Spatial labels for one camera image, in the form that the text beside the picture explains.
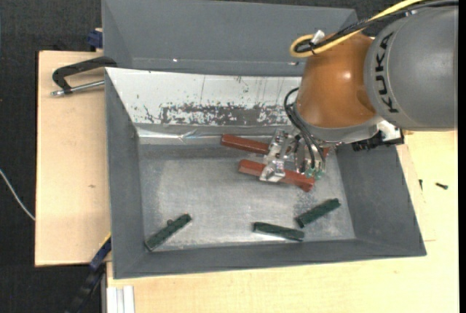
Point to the pale wood flat board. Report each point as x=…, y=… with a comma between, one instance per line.
x=69, y=166

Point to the red-brown flat block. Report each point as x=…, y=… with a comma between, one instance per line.
x=251, y=167
x=244, y=143

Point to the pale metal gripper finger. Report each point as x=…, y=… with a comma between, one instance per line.
x=272, y=172
x=273, y=150

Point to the grey metal bin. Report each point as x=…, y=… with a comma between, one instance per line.
x=218, y=195

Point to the dark green flat block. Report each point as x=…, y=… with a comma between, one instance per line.
x=278, y=230
x=168, y=231
x=318, y=212

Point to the small black screw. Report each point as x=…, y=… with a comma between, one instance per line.
x=442, y=186

